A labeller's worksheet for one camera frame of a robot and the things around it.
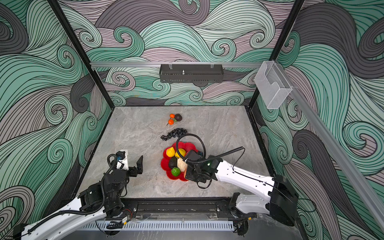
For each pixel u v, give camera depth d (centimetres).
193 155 60
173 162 85
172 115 112
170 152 88
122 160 61
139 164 69
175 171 80
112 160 67
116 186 53
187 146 93
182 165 83
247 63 95
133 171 65
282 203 38
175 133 98
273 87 76
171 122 109
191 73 97
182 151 90
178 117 107
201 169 56
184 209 75
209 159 54
